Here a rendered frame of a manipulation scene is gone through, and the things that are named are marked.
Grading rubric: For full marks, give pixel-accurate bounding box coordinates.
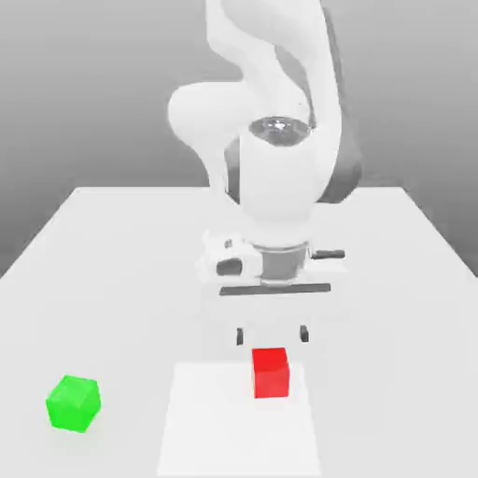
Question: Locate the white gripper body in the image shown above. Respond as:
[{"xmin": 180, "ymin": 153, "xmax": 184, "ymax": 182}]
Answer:
[{"xmin": 198, "ymin": 278, "xmax": 338, "ymax": 325}]

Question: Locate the small red cube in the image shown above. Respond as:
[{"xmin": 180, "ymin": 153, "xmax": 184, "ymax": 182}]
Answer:
[{"xmin": 251, "ymin": 346, "xmax": 291, "ymax": 400}]

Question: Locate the small green cube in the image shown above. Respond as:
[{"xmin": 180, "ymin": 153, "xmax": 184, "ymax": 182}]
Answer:
[{"xmin": 45, "ymin": 373, "xmax": 103, "ymax": 435}]

